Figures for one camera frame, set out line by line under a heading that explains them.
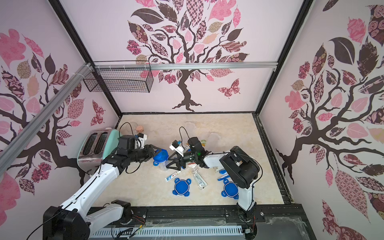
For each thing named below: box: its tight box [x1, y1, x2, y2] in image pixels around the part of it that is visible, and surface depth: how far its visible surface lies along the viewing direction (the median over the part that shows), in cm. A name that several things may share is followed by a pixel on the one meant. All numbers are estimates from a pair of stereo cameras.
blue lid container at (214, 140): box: [207, 132, 222, 147], surface depth 104 cm
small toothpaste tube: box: [165, 170, 182, 182], surface depth 89 cm
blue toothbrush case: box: [217, 169, 230, 181], surface depth 89 cm
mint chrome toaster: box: [77, 128, 120, 175], surface depth 84 cm
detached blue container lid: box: [221, 178, 239, 200], surface depth 83 cm
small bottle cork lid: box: [136, 126, 144, 133], surface depth 100 cm
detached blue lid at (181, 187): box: [172, 177, 192, 197], surface depth 85 cm
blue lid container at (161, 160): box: [153, 149, 169, 171], surface depth 81 cm
